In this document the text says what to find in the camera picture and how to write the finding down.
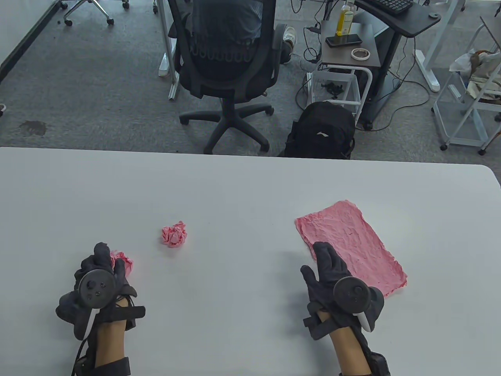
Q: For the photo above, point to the white tape roll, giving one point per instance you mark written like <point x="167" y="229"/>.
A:
<point x="352" y="54"/>

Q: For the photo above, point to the person's left hand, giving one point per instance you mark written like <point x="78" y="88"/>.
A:
<point x="70" y="309"/>

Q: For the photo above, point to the white wheeled cart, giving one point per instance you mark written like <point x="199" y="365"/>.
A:
<point x="465" y="125"/>

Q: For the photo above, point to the white desk leg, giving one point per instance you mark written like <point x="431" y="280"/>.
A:
<point x="428" y="72"/>
<point x="165" y="64"/>

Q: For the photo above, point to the person's right forearm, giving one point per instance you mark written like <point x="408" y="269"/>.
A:
<point x="348" y="352"/>

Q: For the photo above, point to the clear bottle yellow liquid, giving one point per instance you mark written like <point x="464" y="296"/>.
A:
<point x="345" y="19"/>

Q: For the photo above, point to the beige cloth bundle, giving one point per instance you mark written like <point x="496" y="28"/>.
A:
<point x="481" y="78"/>

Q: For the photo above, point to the black smartphone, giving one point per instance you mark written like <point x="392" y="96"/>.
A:
<point x="343" y="40"/>

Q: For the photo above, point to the silver chair base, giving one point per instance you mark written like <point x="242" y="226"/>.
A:
<point x="69" y="22"/>

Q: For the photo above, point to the grey white side table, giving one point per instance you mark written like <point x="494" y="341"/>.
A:
<point x="336" y="55"/>

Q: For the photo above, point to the black backpack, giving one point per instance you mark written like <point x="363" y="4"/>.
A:
<point x="321" y="125"/>

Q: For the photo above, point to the pink paper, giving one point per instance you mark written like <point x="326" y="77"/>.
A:
<point x="352" y="239"/>
<point x="174" y="235"/>
<point x="125" y="260"/>

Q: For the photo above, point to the black standing desk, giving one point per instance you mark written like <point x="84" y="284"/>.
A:
<point x="415" y="19"/>

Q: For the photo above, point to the person's left forearm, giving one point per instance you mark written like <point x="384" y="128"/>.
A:
<point x="109" y="344"/>

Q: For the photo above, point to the black keyboard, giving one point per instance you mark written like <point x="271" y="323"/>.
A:
<point x="391" y="4"/>

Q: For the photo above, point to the black white tracking controller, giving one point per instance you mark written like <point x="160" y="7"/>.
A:
<point x="96" y="289"/>
<point x="354" y="295"/>

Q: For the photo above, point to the black clamp parts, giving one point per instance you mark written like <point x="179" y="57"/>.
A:
<point x="332" y="89"/>

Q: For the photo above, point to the person's right hand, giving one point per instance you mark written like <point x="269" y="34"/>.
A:
<point x="328" y="274"/>

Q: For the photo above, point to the black mesh office chair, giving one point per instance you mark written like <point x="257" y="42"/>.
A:
<point x="223" y="78"/>

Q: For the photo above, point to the white power strip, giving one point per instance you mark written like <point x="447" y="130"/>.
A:
<point x="309" y="88"/>

